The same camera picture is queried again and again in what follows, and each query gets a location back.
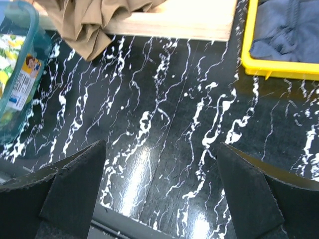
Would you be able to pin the tan brown skirt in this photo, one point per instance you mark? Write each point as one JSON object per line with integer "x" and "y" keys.
{"x": 81, "y": 23}

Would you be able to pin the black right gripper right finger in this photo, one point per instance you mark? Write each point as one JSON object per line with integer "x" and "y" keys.
{"x": 263, "y": 199}

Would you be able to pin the teal plastic basket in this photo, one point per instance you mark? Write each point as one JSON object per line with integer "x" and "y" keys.
{"x": 21, "y": 18}

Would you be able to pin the yellow floral cloth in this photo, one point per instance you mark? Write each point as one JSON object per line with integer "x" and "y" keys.
{"x": 10, "y": 47}

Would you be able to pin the dark blue garment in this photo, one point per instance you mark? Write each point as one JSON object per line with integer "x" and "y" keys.
{"x": 287, "y": 30}

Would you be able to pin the wooden clothes rack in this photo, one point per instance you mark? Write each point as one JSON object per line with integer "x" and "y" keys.
{"x": 188, "y": 19}

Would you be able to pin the black marbled mat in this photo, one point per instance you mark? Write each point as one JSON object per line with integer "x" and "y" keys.
{"x": 163, "y": 106}

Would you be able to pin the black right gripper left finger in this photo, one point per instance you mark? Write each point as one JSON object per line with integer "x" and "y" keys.
{"x": 54, "y": 202}

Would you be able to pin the yellow plastic tray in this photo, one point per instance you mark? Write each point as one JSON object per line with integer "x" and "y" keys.
{"x": 267, "y": 68}

